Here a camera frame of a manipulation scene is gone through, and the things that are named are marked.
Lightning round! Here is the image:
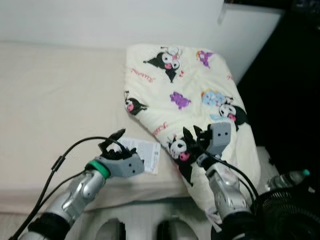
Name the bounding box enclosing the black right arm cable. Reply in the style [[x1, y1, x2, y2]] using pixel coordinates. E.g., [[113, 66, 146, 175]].
[[200, 150, 261, 201]]

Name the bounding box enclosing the grey robot right foot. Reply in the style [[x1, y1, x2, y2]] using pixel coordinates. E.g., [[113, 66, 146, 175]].
[[156, 217, 186, 240]]

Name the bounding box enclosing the black cabinet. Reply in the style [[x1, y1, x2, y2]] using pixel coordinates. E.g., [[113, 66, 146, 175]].
[[222, 0, 320, 176]]

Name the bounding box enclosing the beige bed mattress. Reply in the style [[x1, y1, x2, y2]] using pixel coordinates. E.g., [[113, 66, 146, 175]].
[[0, 41, 273, 216]]

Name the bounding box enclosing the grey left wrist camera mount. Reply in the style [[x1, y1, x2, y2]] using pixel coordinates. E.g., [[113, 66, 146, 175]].
[[102, 152, 146, 178]]

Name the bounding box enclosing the clear bottle green cap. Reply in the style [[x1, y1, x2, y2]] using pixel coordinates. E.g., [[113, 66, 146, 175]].
[[265, 169, 311, 191]]

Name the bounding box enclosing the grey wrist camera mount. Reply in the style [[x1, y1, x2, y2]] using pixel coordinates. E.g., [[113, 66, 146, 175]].
[[102, 152, 146, 178], [207, 121, 233, 158]]

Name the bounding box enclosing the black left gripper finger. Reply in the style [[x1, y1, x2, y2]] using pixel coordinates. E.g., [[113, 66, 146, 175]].
[[106, 128, 127, 145]]

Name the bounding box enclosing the cream cartoon print blanket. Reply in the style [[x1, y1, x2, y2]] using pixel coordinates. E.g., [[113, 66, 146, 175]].
[[124, 43, 262, 221]]

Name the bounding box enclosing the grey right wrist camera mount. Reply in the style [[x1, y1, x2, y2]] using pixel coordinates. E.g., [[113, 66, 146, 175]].
[[207, 121, 233, 158]]

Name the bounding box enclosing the white board panel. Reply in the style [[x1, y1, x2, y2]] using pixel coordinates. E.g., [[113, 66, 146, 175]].
[[218, 4, 286, 83]]

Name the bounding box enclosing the white printed booklet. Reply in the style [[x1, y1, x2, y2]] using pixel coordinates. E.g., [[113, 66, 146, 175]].
[[120, 137, 162, 175]]

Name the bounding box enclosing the black floor fan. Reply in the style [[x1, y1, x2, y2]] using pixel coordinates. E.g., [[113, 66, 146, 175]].
[[250, 187, 320, 240]]

